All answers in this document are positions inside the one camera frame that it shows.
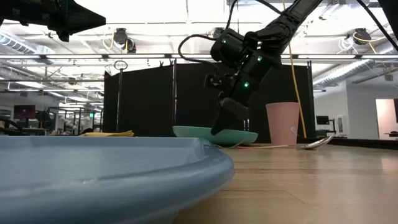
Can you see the blue plastic tray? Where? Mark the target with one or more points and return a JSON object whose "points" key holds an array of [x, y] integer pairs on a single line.
{"points": [[93, 174]]}

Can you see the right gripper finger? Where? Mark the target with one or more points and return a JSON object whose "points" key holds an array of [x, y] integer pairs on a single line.
{"points": [[233, 115]]}

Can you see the black room divider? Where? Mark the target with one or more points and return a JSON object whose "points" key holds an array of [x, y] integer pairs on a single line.
{"points": [[149, 99]]}

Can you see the ceiling light rail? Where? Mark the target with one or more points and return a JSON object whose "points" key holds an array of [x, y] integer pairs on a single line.
{"points": [[93, 56]]}

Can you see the teal plate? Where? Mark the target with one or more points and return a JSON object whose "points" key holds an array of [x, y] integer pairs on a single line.
{"points": [[192, 133]]}

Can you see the pink ribbed cup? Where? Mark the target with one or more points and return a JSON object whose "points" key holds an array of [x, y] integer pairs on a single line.
{"points": [[283, 124]]}

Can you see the yellow cloth napkin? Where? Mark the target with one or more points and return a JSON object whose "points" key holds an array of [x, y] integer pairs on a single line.
{"points": [[109, 134]]}

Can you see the small background monitor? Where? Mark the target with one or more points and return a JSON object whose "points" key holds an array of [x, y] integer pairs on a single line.
{"points": [[322, 120]]}

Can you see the dark red screen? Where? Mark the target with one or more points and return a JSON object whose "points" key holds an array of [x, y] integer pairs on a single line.
{"points": [[24, 112]]}

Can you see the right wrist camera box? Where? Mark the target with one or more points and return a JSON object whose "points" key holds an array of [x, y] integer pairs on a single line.
{"points": [[214, 81]]}

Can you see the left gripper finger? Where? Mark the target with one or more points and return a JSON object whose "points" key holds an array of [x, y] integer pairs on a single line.
{"points": [[84, 18]]}

